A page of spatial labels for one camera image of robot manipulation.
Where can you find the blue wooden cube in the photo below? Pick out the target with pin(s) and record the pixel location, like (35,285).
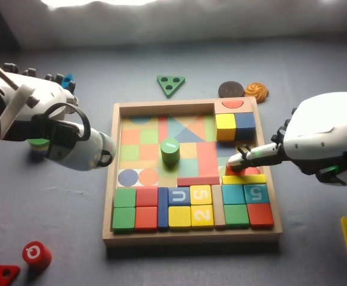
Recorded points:
(245,126)

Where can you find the blue long wooden bar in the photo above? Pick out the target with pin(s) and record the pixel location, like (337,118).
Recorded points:
(162,208)

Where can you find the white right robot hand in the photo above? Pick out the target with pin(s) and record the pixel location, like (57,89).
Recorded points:
(325,128)

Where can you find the white cloth backdrop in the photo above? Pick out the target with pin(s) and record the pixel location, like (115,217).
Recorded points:
(191,24)

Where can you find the orange swirl toy cookie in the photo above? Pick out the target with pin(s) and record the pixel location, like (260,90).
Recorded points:
(257,91)

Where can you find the red long wooden bar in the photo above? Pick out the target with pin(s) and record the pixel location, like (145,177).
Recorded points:
(197,181)

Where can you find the red cylinder with letter Q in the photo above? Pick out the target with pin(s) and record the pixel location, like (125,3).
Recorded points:
(36,255)

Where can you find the green triangle with three holes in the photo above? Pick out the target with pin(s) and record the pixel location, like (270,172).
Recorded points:
(169,85)

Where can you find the wooden puzzle tray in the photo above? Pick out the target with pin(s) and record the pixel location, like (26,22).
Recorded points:
(191,238)

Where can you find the natural wood long bar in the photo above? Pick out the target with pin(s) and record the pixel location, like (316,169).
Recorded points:
(218,208)

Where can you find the grey table cloth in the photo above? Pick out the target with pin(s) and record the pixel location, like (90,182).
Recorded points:
(72,208)

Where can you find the yellow long wooden bar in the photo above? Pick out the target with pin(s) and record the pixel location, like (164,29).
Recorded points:
(243,179)

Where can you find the blue triangle with three holes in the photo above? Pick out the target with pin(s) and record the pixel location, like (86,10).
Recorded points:
(68,79)

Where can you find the green cylinder with white dash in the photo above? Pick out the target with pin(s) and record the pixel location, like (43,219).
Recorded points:
(169,153)

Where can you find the yellow wooden cube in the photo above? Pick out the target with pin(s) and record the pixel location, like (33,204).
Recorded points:
(225,126)

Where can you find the red cylinder with white cross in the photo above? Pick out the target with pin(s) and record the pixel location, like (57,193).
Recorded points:
(231,173)

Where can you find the red triangle with three holes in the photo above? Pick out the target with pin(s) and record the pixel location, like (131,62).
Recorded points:
(0,275)

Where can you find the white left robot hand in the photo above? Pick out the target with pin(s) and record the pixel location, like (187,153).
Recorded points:
(51,95)

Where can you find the round chocolate toy cookie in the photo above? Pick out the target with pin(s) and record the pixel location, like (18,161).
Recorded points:
(230,88)

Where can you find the stack of coloured rings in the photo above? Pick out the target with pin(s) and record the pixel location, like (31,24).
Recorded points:
(37,146)

